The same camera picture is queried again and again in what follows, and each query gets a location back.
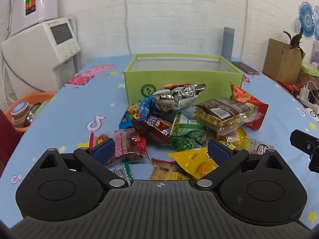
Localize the yellow snack packet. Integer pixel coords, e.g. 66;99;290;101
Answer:
166;148;220;180

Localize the blue snack packet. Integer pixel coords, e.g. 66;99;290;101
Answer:
119;96;153;130

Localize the orange plastic basin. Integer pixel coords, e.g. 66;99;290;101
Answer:
3;92;57;134

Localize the green white edged packet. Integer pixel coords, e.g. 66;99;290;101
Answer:
109;163;134;184

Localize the white water purifier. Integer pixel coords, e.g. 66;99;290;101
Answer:
10;0;59;36

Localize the silver foil snack bag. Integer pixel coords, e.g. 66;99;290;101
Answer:
152;83;207;115

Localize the green pea snack packet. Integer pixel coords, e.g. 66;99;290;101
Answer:
170;113;208;152

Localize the smartphone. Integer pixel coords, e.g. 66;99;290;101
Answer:
231;61;260;75

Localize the white power strip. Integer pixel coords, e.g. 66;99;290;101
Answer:
296;81;319;120

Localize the dark red cookie packet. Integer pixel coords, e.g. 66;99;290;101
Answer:
132;116;175;145

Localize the blue paper fan decoration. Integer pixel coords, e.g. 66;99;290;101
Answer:
295;1;319;41

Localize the white wall cable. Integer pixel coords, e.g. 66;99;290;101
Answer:
123;0;132;55
241;0;250;58

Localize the jar with blue lid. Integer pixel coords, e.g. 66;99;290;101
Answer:
10;100;31;128

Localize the grey thermos bottle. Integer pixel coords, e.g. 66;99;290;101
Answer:
222;26;235;61

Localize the yellow cake packet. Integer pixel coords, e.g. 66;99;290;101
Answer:
216;126;253;155

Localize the dark dried plant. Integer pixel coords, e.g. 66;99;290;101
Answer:
283;27;305;55

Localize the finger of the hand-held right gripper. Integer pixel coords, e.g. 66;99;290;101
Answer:
290;129;319;173

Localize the white appliance with screen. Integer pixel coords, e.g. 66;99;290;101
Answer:
1;17;82;98

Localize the dark red cloth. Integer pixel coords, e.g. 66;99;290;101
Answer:
0;109;22;166

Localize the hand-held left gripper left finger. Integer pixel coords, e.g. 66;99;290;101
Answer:
32;138;129;189

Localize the brown cardboard box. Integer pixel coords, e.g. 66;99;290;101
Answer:
263;38;306;84

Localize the metal hose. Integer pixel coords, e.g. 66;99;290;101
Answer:
6;0;14;31

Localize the red snack packet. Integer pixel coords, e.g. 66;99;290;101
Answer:
230;82;269;131

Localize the green box lid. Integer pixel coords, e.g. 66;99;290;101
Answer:
300;61;319;78

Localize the clear brown label snack packet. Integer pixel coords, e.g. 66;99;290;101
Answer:
194;98;263;136

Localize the small white label packet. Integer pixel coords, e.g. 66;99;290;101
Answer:
249;139;275;155

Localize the clear red dates packet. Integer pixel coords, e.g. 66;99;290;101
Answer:
90;129;150;167

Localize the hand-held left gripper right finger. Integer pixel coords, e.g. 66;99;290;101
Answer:
194;138;291;190

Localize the orange cracker packet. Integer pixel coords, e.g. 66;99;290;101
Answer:
149;158;191;181

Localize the green cardboard box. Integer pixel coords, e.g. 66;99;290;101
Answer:
124;53;244;105

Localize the red packet with orange print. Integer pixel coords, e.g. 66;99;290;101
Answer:
281;82;302;93

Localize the printed blue tablecloth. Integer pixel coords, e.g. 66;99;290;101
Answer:
0;53;319;231

